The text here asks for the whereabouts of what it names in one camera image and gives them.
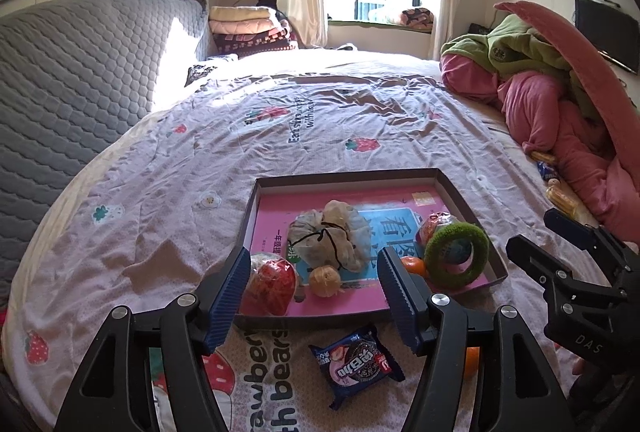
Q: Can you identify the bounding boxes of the pink book in tray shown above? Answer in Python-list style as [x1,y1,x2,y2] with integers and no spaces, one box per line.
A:
[235,171,503,329]

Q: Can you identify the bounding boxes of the red toy egg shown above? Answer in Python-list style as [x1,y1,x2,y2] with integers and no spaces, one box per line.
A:
[240,252,298,316]

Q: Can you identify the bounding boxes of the blue small snack packet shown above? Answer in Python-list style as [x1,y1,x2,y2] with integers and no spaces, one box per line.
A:
[537,161,559,183]

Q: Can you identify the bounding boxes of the orange tangerine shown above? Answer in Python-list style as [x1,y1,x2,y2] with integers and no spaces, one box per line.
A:
[400,256,427,278]
[463,346,480,380]

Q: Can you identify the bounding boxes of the pink quilt pile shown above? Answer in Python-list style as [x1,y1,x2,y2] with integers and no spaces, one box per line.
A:
[440,54,639,244]

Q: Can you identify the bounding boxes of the folded blankets stack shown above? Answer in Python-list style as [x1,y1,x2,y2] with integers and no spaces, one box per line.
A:
[208,7,299,58]

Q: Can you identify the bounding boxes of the white drawstring mesh bag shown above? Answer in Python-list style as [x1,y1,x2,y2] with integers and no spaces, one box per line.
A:
[286,199,372,274]

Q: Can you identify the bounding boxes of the yellow snack packet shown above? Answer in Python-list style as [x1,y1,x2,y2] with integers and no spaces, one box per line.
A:
[546,179,591,224]

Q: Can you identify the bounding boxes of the pink strawberry bed sheet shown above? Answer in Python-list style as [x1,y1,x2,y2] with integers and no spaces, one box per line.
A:
[0,49,616,432]

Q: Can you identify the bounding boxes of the blue wrapped toy egg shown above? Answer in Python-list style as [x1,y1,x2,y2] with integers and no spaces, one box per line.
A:
[414,211,473,273]

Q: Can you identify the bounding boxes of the green blanket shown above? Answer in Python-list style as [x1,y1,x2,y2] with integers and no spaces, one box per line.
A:
[440,14,599,119]

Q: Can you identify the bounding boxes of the patterned cushion on sill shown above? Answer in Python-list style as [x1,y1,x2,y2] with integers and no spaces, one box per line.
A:
[400,7,435,33]

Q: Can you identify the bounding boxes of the green fuzzy ring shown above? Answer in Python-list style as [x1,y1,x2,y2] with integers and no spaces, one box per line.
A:
[423,221,492,291]

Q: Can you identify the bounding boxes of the grey quilted headboard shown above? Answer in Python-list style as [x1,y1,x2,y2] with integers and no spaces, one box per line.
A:
[1,0,209,300]

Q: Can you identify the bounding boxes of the black wall television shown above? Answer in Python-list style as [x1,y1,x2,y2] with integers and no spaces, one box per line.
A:
[574,0,639,75]

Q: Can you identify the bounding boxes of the pink pillow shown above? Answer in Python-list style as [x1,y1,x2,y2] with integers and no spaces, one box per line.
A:
[494,0,640,185]

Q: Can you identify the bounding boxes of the blue cookie snack packet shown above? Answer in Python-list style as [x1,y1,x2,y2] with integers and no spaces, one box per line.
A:
[309,324,406,410]

